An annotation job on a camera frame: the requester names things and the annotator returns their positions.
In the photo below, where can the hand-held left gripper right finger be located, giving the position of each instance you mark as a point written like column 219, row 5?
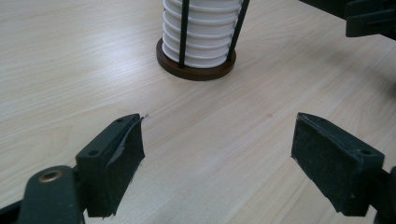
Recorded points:
column 336, row 161

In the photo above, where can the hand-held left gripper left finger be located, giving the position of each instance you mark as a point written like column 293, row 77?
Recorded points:
column 106, row 165

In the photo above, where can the stack of white paper cups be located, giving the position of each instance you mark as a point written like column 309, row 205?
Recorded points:
column 205, row 34

